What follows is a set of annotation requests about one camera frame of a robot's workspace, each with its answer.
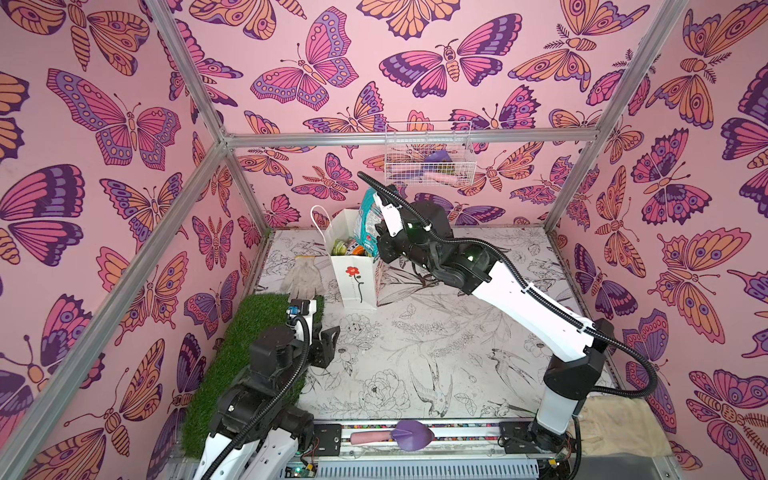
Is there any teal mint candy bag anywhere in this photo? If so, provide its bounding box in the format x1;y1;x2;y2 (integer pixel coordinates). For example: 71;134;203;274
353;188;383;257

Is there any green Fox's spring tea bag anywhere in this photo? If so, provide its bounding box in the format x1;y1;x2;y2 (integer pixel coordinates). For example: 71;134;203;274
331;239;349;256

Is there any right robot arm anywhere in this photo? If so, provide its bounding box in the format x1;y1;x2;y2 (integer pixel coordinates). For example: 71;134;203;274
358;172;658;454

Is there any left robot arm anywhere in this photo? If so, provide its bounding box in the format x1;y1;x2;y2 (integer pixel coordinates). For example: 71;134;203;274
194;307;341;479

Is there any white paper gift bag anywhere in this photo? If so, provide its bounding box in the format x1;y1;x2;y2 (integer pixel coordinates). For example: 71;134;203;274
310;205;383;310

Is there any purple trowel in basket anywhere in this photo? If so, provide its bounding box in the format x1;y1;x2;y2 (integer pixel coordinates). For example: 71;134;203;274
389;150;460;185

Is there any grey knit glove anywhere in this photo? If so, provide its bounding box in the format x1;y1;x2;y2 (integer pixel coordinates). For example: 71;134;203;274
280;256;324;300

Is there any green artificial grass mat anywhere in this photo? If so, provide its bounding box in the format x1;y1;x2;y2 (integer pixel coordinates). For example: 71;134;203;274
181;293;339;459

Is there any purple garden trowel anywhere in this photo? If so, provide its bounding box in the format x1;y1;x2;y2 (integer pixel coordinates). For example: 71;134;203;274
349;420;435;452

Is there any beige work glove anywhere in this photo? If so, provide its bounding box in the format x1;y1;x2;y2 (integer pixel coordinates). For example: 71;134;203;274
578;395;672;458

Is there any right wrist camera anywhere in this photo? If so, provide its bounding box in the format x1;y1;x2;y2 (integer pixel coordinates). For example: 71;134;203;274
374;193;403;238

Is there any white wire basket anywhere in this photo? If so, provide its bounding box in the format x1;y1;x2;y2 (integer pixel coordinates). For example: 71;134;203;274
381;120;477;188

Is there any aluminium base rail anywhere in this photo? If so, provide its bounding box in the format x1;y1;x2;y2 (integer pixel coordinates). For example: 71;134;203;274
167;416;601;480

